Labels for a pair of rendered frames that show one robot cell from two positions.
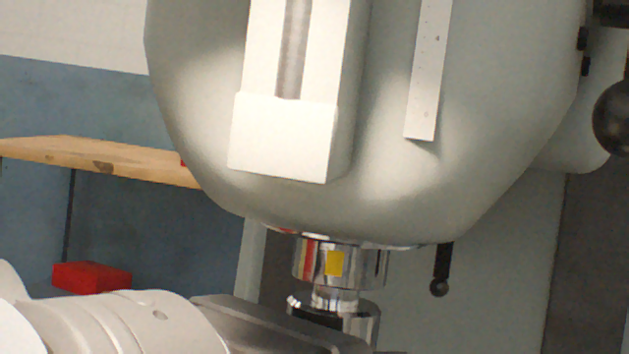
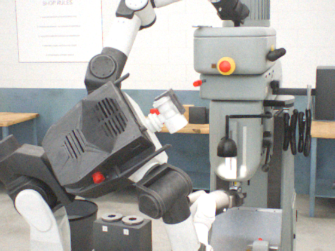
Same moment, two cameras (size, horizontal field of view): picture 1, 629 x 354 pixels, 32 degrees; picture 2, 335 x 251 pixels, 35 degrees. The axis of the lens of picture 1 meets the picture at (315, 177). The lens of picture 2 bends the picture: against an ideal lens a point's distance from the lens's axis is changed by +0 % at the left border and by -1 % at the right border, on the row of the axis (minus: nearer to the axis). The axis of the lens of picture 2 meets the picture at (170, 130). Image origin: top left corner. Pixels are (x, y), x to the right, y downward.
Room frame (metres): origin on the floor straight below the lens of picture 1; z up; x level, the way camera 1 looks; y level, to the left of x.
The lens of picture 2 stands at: (-1.52, 0.19, 1.87)
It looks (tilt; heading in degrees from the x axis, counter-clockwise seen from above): 10 degrees down; 1
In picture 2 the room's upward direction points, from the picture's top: 1 degrees counter-clockwise
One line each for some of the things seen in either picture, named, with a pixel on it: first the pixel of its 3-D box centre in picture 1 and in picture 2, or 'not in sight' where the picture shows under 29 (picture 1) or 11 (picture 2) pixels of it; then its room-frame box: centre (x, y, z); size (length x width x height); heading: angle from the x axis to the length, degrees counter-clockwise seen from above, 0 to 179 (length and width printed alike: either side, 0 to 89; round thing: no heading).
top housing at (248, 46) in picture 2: not in sight; (237, 48); (0.55, -0.02, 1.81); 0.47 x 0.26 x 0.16; 165
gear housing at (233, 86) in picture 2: not in sight; (238, 82); (0.58, -0.03, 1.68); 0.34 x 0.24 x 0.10; 165
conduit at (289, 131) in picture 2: not in sight; (292, 131); (0.75, -0.28, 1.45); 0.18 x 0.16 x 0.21; 165
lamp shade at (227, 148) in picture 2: not in sight; (227, 146); (0.36, 0.03, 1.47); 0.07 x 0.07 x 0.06
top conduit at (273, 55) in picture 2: not in sight; (276, 54); (0.54, -0.17, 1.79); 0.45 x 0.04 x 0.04; 165
